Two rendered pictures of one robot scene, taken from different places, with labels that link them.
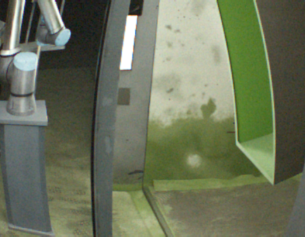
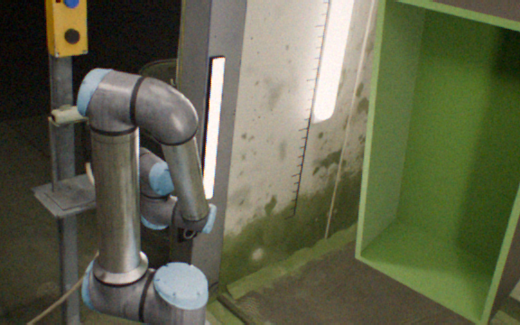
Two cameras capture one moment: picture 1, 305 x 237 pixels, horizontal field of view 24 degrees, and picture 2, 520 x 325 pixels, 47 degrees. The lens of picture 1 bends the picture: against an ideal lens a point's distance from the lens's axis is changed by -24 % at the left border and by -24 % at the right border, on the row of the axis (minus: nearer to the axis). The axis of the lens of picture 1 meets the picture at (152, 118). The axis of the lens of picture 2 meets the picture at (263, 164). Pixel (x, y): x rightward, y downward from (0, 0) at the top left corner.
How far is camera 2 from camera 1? 2.54 m
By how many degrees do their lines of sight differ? 33
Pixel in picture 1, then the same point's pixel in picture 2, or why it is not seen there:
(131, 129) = (209, 249)
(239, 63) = (370, 179)
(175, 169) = (243, 268)
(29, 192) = not seen: outside the picture
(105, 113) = not seen: outside the picture
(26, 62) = (199, 294)
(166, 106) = (237, 218)
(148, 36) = (226, 153)
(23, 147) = not seen: outside the picture
